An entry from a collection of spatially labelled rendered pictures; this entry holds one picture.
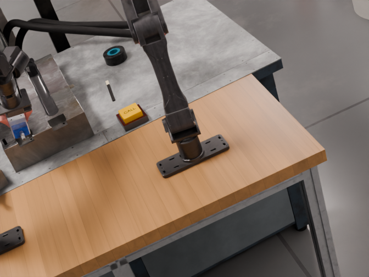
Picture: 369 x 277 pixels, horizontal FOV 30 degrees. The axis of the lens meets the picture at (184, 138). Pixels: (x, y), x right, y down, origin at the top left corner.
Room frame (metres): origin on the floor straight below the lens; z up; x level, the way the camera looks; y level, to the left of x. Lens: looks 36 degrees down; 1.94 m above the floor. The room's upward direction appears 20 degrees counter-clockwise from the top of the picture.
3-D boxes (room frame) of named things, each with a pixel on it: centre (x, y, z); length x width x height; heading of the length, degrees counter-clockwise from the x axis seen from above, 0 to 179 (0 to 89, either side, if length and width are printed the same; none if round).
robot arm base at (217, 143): (1.49, -0.01, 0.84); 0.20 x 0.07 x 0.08; 98
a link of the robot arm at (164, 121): (1.50, 0.00, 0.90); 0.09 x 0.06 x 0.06; 88
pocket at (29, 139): (1.74, 0.45, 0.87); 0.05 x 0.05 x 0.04; 12
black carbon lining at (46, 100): (1.96, 0.44, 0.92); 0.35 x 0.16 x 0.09; 12
